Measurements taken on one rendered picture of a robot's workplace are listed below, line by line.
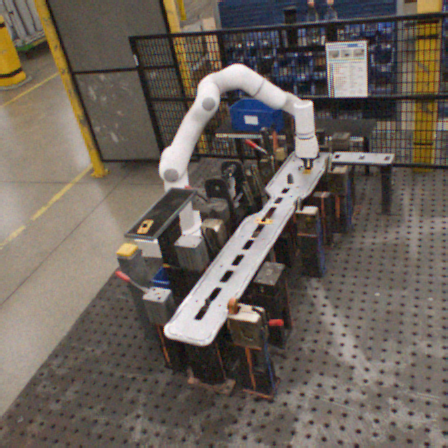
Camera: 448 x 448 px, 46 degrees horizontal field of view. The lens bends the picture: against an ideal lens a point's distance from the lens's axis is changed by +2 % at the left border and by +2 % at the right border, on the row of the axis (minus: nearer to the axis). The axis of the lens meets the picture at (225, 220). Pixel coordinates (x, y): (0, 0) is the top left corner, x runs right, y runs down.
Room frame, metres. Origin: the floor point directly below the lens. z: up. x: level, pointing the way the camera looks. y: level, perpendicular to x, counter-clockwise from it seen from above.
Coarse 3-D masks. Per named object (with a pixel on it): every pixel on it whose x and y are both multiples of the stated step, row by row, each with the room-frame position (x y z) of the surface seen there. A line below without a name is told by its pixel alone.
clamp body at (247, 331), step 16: (240, 304) 1.30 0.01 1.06; (240, 320) 1.23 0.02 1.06; (256, 320) 1.21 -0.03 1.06; (240, 336) 1.23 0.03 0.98; (256, 336) 1.20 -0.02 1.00; (240, 352) 1.25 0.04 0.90; (256, 352) 1.23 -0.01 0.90; (240, 368) 1.25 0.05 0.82; (256, 368) 1.22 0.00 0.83; (272, 368) 1.25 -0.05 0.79; (256, 384) 1.22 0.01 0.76; (272, 384) 1.22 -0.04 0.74; (272, 400) 1.19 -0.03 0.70
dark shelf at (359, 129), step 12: (228, 120) 3.01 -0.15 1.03; (324, 120) 2.70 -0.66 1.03; (336, 120) 2.66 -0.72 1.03; (348, 120) 2.63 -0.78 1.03; (360, 120) 2.60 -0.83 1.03; (372, 120) 2.56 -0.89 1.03; (216, 132) 2.86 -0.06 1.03; (228, 132) 2.82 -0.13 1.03; (240, 132) 2.79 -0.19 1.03; (252, 132) 2.75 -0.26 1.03; (360, 132) 2.45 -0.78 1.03
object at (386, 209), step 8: (392, 160) 2.18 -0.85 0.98; (384, 168) 2.15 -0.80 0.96; (392, 168) 2.18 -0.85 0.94; (384, 176) 2.16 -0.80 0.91; (384, 184) 2.16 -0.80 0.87; (384, 192) 2.16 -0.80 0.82; (384, 200) 2.16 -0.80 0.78; (376, 208) 2.21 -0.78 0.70; (384, 208) 2.16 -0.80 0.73; (392, 208) 2.17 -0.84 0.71
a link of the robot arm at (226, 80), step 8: (224, 72) 2.23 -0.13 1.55; (232, 72) 2.21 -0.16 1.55; (240, 72) 2.20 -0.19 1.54; (248, 72) 2.21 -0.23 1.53; (208, 80) 2.30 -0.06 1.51; (216, 80) 2.28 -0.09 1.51; (224, 80) 2.22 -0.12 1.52; (232, 80) 2.20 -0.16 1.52; (240, 80) 2.19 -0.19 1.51; (248, 80) 2.19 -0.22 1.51; (256, 80) 2.20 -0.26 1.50; (224, 88) 2.26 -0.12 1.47; (232, 88) 2.22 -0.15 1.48; (240, 88) 2.22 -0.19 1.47; (248, 88) 2.19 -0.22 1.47; (256, 88) 2.19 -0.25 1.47
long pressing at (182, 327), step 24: (288, 168) 2.28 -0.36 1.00; (288, 192) 2.05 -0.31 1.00; (288, 216) 1.86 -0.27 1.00; (240, 240) 1.75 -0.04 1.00; (264, 240) 1.71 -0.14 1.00; (216, 264) 1.62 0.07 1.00; (240, 264) 1.59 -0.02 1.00; (240, 288) 1.45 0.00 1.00; (192, 312) 1.38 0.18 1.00; (216, 312) 1.35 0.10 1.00; (168, 336) 1.29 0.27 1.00; (192, 336) 1.26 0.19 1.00
